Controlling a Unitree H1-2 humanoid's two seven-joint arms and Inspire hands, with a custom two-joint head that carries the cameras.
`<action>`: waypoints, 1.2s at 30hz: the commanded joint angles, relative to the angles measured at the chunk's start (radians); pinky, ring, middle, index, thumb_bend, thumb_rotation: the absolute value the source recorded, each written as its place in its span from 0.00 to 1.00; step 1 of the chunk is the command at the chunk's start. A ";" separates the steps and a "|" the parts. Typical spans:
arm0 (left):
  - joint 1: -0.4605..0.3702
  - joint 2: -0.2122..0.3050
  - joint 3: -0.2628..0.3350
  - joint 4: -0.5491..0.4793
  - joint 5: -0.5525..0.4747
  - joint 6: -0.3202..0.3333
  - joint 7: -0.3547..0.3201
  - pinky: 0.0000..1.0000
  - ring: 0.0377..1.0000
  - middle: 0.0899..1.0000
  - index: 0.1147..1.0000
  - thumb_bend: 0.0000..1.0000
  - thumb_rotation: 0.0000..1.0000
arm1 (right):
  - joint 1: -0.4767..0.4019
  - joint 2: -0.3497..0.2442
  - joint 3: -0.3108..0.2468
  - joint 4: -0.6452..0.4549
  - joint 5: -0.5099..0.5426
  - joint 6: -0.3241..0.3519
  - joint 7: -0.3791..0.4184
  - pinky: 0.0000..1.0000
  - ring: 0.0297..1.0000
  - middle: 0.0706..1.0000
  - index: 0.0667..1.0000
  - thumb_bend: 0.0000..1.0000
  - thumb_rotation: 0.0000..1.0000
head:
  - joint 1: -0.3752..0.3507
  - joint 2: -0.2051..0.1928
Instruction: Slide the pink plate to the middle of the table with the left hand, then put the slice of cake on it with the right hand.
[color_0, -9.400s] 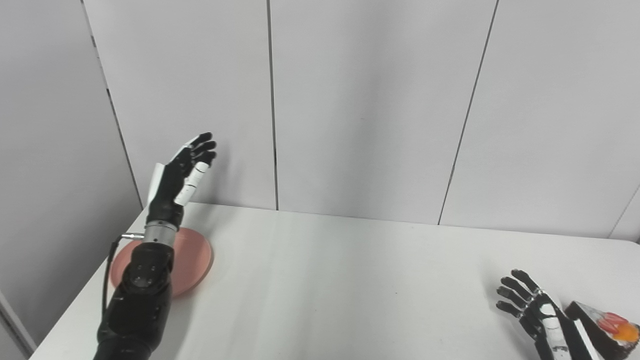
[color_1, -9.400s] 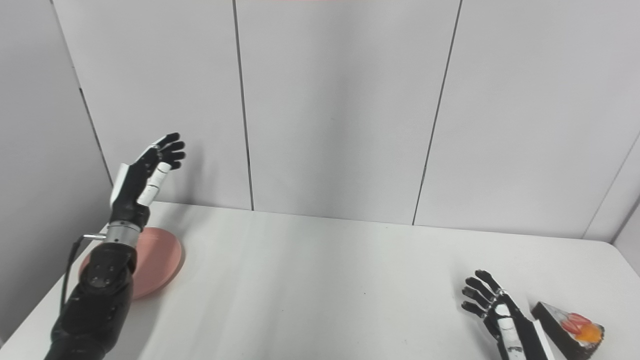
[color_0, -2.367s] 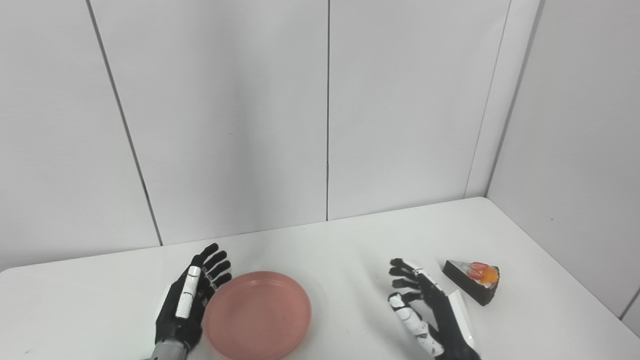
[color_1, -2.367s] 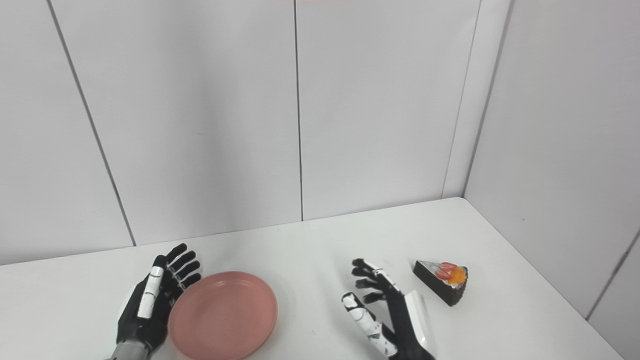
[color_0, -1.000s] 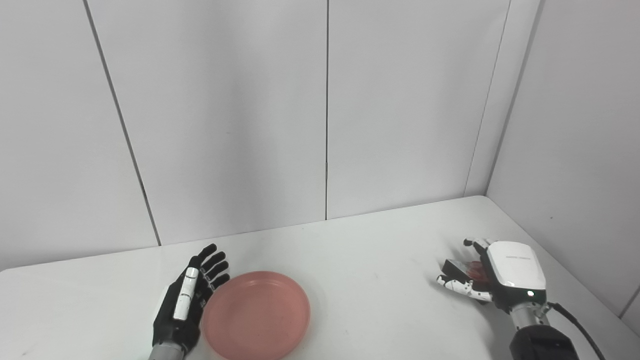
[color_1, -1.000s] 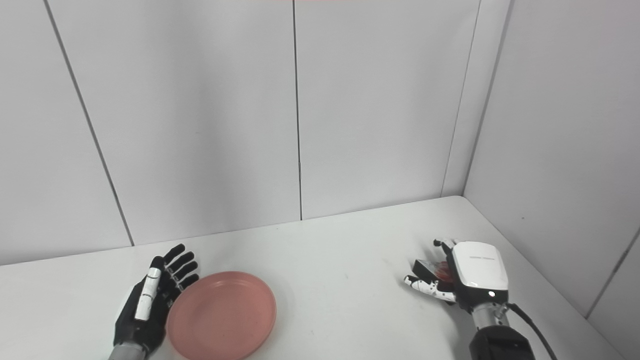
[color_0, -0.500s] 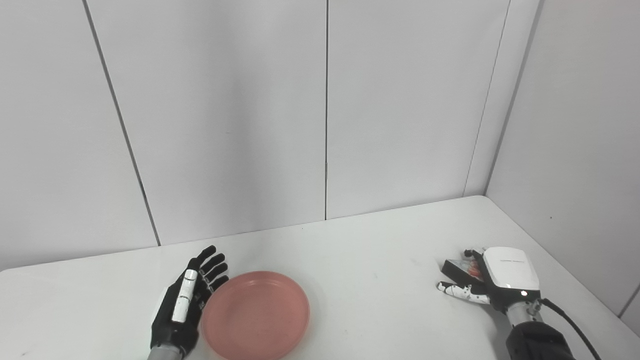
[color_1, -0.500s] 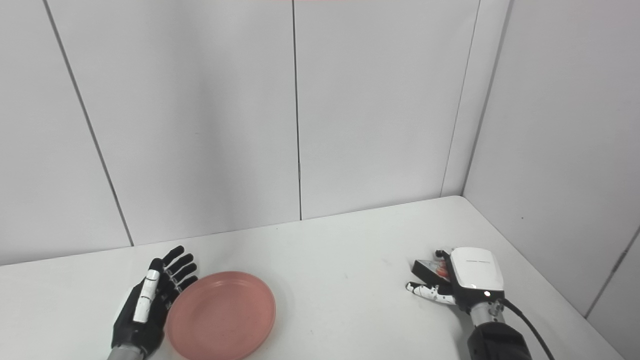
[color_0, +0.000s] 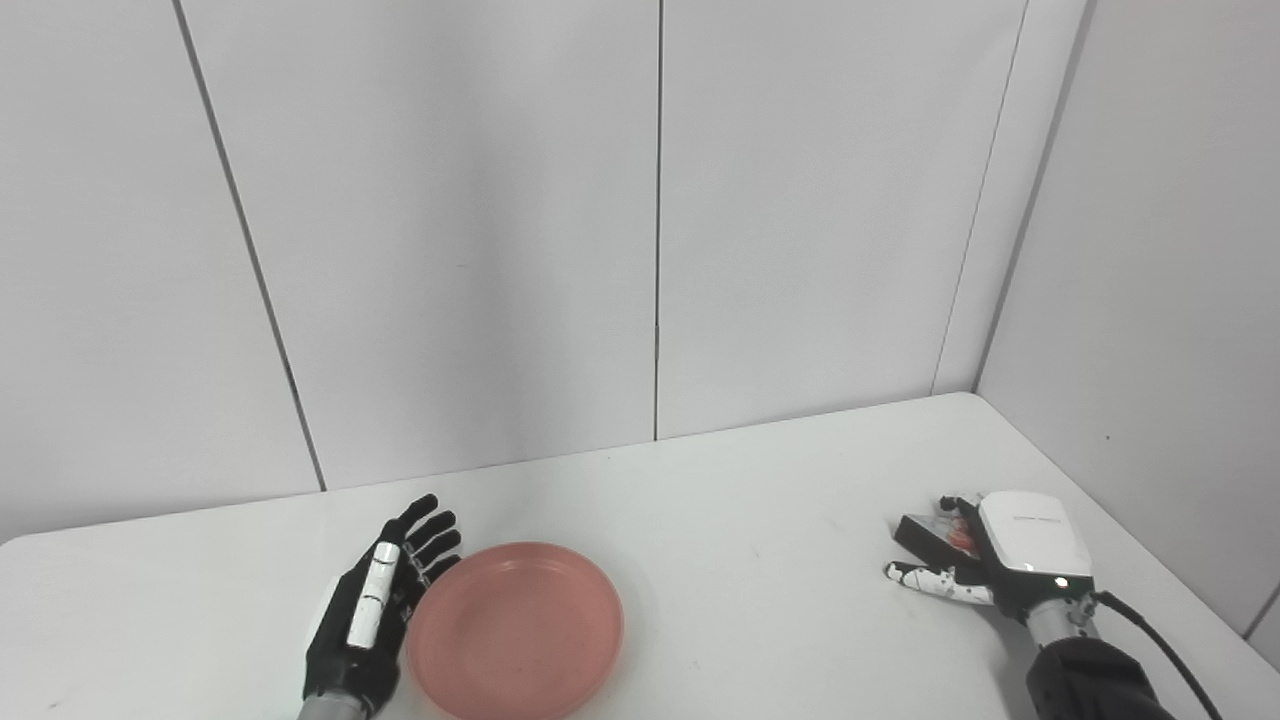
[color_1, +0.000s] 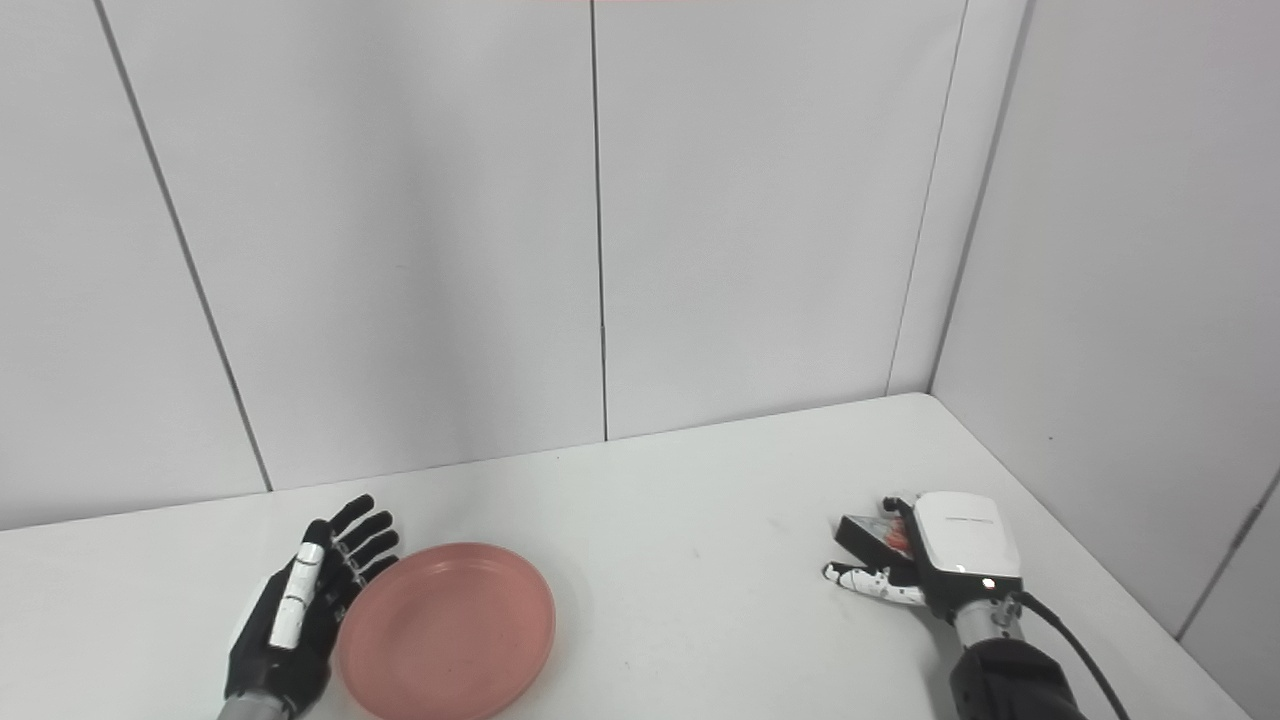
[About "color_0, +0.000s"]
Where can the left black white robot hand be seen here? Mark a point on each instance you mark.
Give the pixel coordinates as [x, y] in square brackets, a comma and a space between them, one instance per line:
[375, 610]

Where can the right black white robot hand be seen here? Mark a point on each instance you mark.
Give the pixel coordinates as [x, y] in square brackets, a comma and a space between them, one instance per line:
[1010, 550]

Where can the chocolate cake slice with fruit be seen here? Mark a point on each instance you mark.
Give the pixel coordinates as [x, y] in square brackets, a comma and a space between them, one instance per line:
[935, 535]

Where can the pink round plate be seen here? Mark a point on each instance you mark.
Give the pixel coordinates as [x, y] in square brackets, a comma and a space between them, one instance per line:
[515, 632]

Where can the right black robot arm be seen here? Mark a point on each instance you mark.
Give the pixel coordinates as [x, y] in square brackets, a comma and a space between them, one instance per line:
[1085, 665]

